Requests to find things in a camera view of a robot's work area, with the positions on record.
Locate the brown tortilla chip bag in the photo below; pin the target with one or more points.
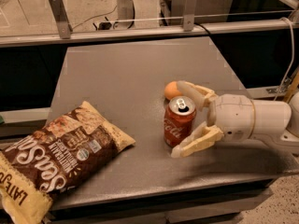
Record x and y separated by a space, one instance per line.
55 159

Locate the metal rail bracket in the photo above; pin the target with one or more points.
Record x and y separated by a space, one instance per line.
61 19
188 15

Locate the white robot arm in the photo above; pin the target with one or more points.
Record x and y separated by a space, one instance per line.
276 123

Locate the metal guard rail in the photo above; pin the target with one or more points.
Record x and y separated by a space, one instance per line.
152 33

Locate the left metal rail bracket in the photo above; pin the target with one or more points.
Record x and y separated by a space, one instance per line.
61 19

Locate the red coke can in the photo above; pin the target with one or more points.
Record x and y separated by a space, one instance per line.
178 120

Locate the orange fruit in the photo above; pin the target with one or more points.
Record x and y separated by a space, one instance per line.
171 90

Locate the right metal rail bracket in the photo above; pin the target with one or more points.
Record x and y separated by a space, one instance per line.
188 15

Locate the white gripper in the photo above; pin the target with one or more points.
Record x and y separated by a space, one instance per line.
234 116

